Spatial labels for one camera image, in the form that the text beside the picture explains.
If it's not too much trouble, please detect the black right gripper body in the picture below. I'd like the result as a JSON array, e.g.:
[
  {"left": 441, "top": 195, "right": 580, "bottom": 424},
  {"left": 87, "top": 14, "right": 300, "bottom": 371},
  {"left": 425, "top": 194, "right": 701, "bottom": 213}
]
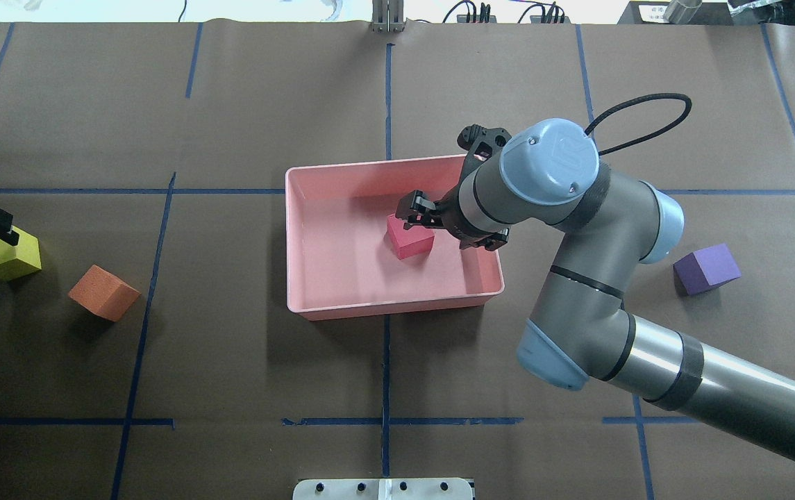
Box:
[{"left": 435, "top": 195, "right": 471, "bottom": 240}]

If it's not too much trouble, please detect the yellow foam block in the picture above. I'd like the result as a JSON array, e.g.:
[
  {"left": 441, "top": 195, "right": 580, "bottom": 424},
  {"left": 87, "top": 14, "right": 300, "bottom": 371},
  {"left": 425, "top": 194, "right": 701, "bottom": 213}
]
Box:
[{"left": 0, "top": 226, "right": 42, "bottom": 282}]

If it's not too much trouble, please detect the red foam block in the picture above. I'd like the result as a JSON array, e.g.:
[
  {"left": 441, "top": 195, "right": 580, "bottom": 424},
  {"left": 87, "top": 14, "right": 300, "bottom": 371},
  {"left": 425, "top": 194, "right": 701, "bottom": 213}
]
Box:
[{"left": 385, "top": 213, "right": 435, "bottom": 260}]

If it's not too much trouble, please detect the orange foam block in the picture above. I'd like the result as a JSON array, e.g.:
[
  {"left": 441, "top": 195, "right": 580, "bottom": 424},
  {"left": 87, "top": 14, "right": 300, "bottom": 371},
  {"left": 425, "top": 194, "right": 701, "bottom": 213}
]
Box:
[{"left": 67, "top": 265, "right": 140, "bottom": 322}]

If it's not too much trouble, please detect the purple foam block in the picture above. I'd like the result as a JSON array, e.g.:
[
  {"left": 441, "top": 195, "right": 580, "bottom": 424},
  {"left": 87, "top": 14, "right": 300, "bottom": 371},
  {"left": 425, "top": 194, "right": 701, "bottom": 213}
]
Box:
[{"left": 673, "top": 243, "right": 742, "bottom": 297}]

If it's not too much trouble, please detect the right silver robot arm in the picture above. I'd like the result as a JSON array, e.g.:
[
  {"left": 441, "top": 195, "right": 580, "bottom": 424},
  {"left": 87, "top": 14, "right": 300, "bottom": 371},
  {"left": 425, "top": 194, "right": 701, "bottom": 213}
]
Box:
[{"left": 395, "top": 118, "right": 795, "bottom": 462}]

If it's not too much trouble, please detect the pink plastic bin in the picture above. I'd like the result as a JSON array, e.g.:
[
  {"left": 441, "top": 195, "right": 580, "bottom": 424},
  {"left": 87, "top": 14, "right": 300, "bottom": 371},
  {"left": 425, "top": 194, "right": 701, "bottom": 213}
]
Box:
[{"left": 284, "top": 156, "right": 505, "bottom": 321}]

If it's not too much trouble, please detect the black tray strip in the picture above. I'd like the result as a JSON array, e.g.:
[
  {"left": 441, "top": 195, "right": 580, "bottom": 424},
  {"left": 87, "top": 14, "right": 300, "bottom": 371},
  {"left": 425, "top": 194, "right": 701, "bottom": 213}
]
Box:
[{"left": 617, "top": 1, "right": 734, "bottom": 26}]

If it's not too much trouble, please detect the small metal cup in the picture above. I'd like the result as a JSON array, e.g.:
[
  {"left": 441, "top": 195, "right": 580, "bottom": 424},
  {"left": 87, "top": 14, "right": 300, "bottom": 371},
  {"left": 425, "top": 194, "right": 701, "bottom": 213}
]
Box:
[{"left": 662, "top": 0, "right": 704, "bottom": 25}]

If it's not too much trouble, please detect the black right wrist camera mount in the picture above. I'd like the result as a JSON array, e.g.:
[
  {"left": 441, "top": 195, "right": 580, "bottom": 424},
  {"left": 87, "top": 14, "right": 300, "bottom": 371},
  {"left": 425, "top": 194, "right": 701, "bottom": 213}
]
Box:
[{"left": 455, "top": 124, "right": 512, "bottom": 169}]

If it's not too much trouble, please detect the aluminium frame post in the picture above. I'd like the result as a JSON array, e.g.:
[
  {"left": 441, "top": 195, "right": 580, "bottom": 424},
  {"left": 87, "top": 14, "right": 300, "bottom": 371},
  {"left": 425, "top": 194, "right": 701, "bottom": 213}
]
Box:
[{"left": 369, "top": 0, "right": 405, "bottom": 33}]

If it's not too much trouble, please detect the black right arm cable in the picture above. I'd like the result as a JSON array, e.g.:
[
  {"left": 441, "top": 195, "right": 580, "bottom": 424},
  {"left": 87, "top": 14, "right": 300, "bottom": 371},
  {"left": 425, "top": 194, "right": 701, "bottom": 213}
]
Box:
[{"left": 583, "top": 93, "right": 694, "bottom": 158}]

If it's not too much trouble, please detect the white pedestal column base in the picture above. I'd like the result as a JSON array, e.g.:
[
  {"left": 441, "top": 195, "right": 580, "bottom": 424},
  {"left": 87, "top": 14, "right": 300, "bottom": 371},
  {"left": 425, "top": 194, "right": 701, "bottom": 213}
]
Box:
[{"left": 292, "top": 477, "right": 476, "bottom": 499}]

